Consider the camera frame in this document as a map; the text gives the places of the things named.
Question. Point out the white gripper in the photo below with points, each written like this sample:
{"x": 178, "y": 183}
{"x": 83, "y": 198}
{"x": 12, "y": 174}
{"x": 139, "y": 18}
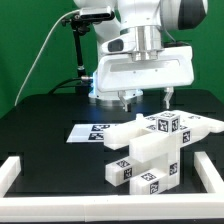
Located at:
{"x": 117, "y": 71}

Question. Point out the white small chair part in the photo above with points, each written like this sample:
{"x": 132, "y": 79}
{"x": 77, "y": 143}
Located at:
{"x": 167, "y": 122}
{"x": 121, "y": 171}

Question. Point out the white chair seat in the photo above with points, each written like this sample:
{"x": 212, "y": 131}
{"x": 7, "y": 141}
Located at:
{"x": 153, "y": 144}

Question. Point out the white chair back frame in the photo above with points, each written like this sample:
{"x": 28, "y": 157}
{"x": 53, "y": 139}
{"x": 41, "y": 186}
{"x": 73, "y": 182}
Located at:
{"x": 193, "y": 128}

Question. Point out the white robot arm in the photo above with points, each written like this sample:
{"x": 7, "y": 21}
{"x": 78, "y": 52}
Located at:
{"x": 142, "y": 22}

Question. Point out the white U-shaped fence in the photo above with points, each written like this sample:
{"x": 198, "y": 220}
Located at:
{"x": 209, "y": 204}

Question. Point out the black camera stand pole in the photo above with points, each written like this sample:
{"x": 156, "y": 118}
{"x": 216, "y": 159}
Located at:
{"x": 79, "y": 28}

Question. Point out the white marker base plate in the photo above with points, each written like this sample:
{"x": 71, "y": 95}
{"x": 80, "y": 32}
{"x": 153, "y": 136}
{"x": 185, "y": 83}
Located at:
{"x": 83, "y": 133}

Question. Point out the black camera on stand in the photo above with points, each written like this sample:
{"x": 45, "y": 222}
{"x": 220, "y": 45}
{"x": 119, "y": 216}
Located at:
{"x": 94, "y": 14}

